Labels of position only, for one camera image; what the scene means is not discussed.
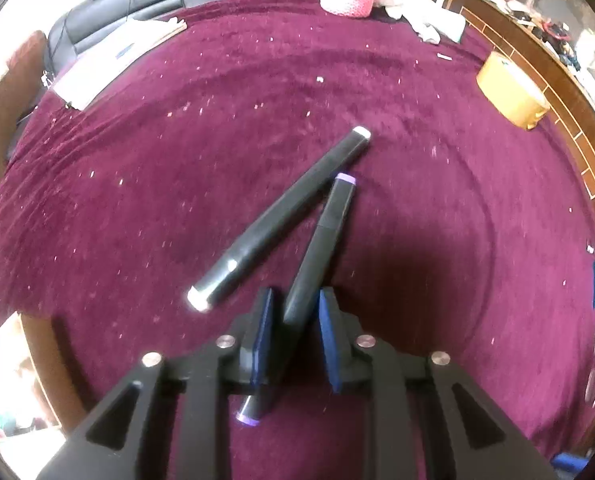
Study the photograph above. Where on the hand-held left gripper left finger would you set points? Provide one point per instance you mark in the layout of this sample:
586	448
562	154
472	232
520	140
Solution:
262	340

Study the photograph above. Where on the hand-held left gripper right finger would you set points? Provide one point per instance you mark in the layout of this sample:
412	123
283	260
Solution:
332	345

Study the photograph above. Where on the black marker purple cap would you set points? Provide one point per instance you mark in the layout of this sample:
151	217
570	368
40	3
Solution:
322	240

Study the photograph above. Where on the cardboard box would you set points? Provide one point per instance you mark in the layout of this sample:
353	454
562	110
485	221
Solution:
52	370

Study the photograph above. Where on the black marker white cap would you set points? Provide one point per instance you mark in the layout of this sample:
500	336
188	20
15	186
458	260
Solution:
287	215

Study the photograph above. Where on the yellow tape roll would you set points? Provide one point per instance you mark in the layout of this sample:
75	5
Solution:
507	87

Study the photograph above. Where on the paper notepad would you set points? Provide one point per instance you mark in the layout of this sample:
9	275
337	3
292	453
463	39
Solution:
112	57

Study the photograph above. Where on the white gloves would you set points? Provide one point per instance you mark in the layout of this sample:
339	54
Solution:
422	15

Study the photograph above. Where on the brown chair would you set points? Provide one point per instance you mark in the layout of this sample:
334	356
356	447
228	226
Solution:
7	105

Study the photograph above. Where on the wooden cabinet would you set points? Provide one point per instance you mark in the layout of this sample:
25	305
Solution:
552	35

